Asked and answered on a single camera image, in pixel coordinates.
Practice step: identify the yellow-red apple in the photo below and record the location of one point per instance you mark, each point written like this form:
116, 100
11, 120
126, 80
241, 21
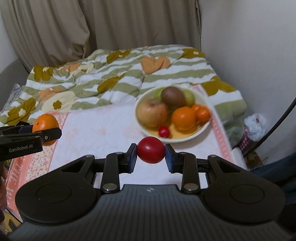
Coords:
152, 112

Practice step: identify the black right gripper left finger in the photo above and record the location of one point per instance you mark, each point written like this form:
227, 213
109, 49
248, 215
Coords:
115, 164

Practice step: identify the brown kiwi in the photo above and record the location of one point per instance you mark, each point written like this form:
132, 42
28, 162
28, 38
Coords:
173, 96

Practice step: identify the large orange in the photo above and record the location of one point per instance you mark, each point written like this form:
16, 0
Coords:
44, 122

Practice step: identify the green grape fruit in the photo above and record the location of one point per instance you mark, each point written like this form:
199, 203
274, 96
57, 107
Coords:
189, 97
158, 92

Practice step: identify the left green grape fruit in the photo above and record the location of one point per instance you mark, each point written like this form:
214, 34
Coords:
158, 92

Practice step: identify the white plastic bag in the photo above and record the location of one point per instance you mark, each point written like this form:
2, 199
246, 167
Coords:
254, 130

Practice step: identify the small cherry tomato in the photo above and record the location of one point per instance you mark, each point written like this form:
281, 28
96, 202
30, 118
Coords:
164, 132

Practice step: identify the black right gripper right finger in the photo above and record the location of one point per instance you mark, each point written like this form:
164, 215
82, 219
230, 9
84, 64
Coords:
186, 164

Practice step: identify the right green grape fruit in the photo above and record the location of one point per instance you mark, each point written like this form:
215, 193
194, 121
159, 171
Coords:
189, 97

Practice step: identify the beige curtain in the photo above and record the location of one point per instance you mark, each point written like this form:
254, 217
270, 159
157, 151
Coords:
52, 33

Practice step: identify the small mandarin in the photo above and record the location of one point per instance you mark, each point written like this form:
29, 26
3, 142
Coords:
203, 114

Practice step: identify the pink floral towel cloth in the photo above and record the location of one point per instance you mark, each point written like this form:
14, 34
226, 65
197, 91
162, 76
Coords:
101, 131

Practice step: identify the large red tomato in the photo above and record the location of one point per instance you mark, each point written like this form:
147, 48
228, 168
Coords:
151, 150

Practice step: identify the grey sofa backrest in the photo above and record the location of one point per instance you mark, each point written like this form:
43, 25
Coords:
14, 73

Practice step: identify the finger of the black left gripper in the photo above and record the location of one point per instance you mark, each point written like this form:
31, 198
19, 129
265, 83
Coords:
19, 128
49, 136

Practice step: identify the striped floral duvet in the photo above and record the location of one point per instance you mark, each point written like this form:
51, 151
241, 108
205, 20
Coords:
111, 77

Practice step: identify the cream oval bowl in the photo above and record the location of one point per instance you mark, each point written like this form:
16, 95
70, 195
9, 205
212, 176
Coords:
176, 136

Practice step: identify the small orange behind gripper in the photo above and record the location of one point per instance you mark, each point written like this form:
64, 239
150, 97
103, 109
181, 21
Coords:
195, 107

